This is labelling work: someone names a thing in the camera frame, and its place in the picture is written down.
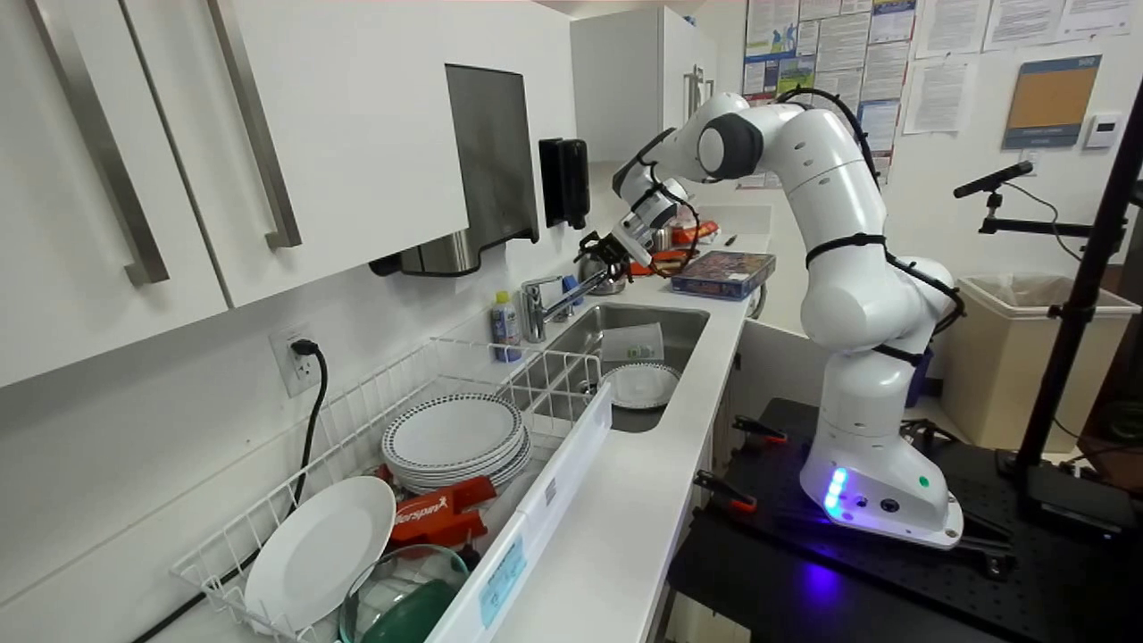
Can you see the black camera tripod stand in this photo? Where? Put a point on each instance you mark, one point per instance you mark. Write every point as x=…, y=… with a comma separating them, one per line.
x=1042, y=490

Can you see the black soap dispenser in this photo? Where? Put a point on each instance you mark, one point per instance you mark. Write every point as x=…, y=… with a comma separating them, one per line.
x=565, y=181

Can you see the beige trash bin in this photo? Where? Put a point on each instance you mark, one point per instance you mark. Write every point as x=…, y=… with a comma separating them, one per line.
x=994, y=359

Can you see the bulletin board papers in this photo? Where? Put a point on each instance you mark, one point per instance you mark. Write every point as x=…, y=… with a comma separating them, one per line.
x=905, y=63

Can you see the green glass bowl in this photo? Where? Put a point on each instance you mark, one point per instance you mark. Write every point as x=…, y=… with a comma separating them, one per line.
x=403, y=599

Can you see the stainless steel sink basin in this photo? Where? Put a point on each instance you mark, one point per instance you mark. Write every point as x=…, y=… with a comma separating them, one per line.
x=628, y=333

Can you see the large white plate upright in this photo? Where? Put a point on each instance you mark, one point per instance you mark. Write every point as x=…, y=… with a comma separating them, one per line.
x=318, y=555

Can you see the chrome faucet spout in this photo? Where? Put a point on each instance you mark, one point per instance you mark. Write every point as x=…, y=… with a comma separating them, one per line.
x=549, y=300

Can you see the red handled clamp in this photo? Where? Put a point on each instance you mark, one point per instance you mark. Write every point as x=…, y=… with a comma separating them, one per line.
x=731, y=494
x=763, y=433

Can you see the steel paper towel dispenser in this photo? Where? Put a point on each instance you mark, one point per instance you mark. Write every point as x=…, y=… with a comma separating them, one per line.
x=494, y=150

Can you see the white upper wall cabinet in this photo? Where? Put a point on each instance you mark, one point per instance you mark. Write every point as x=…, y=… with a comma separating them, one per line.
x=166, y=162

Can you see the red item in rack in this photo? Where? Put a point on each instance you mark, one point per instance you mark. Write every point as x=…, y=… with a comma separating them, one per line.
x=445, y=514

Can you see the dish soap bottle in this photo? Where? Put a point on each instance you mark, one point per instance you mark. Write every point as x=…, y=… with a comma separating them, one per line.
x=504, y=327

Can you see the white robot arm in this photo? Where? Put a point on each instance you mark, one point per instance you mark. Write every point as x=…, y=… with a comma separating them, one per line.
x=866, y=307

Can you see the white wire dish rack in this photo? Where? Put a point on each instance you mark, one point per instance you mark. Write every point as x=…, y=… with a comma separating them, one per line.
x=361, y=415

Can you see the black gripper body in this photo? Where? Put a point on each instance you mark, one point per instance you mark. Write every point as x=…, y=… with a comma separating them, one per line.
x=610, y=256

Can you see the dotted plates stack in rack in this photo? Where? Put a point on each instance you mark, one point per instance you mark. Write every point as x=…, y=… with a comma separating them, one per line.
x=455, y=442

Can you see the blue box on counter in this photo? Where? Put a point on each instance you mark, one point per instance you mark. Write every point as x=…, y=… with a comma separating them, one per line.
x=726, y=271

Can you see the white foil box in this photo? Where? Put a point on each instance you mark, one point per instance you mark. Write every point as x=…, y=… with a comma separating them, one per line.
x=565, y=436

